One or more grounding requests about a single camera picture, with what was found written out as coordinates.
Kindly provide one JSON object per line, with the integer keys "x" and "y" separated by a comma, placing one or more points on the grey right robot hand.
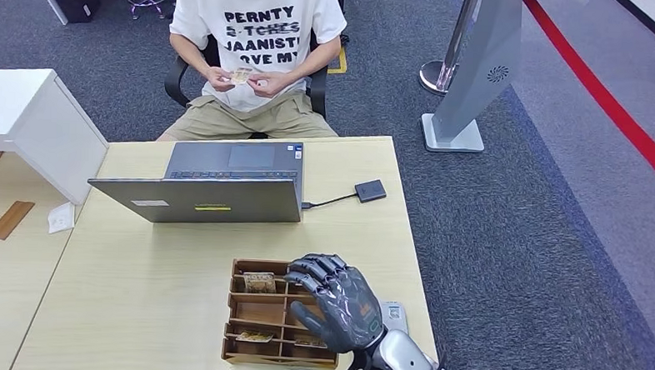
{"x": 349, "y": 312}

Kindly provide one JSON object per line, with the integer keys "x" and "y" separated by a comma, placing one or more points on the person's right hand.
{"x": 220, "y": 79}

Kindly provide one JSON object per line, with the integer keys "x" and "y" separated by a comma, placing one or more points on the person's left hand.
{"x": 274, "y": 84}

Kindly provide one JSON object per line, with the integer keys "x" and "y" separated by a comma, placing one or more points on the person's right forearm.
{"x": 192, "y": 56}

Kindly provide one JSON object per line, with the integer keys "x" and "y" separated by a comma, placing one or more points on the person's left forearm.
{"x": 317, "y": 62}

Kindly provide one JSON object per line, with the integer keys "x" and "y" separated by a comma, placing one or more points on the person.
{"x": 262, "y": 43}

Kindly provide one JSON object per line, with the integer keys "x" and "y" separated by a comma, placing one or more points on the white card reader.
{"x": 396, "y": 316}

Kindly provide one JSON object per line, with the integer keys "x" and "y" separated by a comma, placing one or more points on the wooden card organizer box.
{"x": 255, "y": 313}

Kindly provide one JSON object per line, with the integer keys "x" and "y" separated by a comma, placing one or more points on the black office chair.
{"x": 174, "y": 80}

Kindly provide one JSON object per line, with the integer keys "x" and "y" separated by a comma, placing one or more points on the small black square device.
{"x": 370, "y": 191}

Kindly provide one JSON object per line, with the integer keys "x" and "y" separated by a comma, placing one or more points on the grey laptop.
{"x": 194, "y": 200}

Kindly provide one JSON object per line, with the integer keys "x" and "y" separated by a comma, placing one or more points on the white cabinet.
{"x": 32, "y": 116}

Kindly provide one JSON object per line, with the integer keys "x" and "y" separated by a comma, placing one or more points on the grey kiosk stand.
{"x": 476, "y": 74}

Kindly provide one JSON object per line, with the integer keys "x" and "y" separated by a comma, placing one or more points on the white paper slip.
{"x": 61, "y": 218}

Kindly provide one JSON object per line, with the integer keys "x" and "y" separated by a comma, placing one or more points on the brown wooden strip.
{"x": 11, "y": 221}

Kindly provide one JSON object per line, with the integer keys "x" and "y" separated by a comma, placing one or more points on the chrome stanchion post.
{"x": 434, "y": 76}

